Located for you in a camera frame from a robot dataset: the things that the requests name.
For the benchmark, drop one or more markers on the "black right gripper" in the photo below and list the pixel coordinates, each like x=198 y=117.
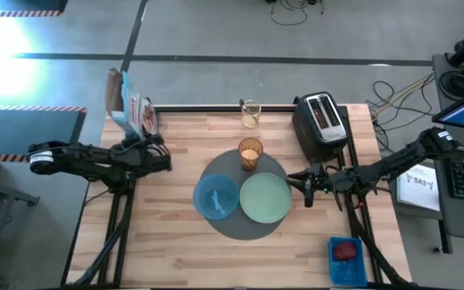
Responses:
x=320 y=178

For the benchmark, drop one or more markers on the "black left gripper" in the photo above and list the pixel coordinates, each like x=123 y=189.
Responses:
x=155 y=159

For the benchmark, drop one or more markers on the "blue cereal box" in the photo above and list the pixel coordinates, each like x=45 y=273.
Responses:
x=129 y=106

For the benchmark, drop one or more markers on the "red apple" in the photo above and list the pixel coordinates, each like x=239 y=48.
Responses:
x=345 y=251

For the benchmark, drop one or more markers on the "brown toast slice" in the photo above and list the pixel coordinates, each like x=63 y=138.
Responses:
x=318 y=114

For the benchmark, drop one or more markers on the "blue plastic basket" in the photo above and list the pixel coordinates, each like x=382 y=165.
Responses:
x=346 y=272

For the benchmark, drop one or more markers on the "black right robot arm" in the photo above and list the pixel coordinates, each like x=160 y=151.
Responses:
x=393 y=161

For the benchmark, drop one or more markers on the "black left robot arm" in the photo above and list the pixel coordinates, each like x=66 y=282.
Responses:
x=87 y=159

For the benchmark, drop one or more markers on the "green plastic plate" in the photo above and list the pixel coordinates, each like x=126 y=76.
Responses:
x=265 y=198

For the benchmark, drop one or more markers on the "black two-slot toaster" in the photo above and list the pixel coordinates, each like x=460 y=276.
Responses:
x=316 y=141

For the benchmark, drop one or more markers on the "orange plastic tumbler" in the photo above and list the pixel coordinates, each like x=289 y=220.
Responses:
x=250 y=155

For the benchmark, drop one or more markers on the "grey round placemat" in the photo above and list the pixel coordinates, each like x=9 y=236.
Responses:
x=236 y=227

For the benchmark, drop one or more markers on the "blue plastic bowl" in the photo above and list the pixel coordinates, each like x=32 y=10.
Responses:
x=215 y=197

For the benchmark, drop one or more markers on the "clear drinking glass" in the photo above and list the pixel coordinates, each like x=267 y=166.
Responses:
x=251 y=117

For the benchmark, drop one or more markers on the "metal spoon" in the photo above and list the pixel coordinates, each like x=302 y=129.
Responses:
x=245 y=105

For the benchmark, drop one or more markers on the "white printed paper sheet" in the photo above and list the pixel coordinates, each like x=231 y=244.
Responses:
x=417 y=187

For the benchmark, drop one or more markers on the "grey platform with hazard stripes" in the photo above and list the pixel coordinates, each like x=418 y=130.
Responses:
x=22 y=131

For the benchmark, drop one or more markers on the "grey computer desk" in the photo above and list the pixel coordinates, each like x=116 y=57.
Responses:
x=463 y=219

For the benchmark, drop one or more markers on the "wooden table with black frame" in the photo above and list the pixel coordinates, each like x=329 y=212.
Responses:
x=115 y=233

